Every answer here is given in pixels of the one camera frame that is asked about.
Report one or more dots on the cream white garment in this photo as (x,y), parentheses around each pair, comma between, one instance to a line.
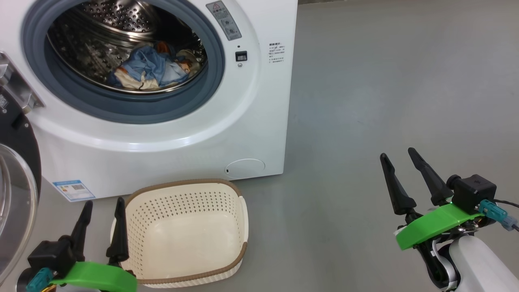
(129,81)

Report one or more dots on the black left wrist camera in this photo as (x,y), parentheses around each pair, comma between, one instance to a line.
(50,255)

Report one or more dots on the black round glass washer door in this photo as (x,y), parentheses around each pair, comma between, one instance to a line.
(20,134)

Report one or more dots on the small black text label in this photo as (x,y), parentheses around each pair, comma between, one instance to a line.
(276,52)

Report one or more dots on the blue cartoon print garment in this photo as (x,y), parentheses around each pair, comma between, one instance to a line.
(150,65)

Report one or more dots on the metal door hinge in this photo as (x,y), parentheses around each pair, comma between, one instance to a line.
(16,85)

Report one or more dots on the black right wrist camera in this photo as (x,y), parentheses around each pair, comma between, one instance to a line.
(474,192)

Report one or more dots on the blue energy label sticker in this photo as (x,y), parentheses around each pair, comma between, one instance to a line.
(73,190)

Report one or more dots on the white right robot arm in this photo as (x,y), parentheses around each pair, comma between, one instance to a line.
(474,263)

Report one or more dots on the white front-load washing machine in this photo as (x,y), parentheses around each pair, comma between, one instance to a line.
(263,121)

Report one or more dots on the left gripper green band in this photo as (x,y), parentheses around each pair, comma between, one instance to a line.
(97,275)

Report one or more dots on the round white filter cover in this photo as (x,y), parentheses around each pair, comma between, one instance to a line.
(245,168)

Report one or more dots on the grey warning sticker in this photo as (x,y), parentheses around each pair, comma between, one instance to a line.
(224,20)

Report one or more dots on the cream perforated laundry basket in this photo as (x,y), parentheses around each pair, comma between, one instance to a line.
(182,243)

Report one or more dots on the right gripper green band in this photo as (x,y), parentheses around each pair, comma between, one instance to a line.
(436,223)

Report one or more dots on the grey rubber door gasket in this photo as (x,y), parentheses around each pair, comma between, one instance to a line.
(121,109)

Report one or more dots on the black door latch socket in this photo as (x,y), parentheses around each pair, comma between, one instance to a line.
(241,56)

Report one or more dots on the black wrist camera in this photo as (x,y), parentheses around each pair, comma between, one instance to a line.
(50,255)
(474,192)

